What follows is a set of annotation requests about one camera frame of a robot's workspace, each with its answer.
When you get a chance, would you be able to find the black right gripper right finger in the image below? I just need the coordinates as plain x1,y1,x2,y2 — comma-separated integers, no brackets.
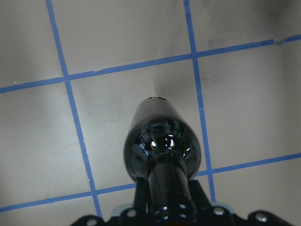
188,180,292,226

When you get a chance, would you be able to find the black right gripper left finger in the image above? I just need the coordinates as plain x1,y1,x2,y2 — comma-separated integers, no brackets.
72,178,153,226

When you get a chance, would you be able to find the dark glass wine bottle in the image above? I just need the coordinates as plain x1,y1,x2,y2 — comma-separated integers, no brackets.
124,97,201,223

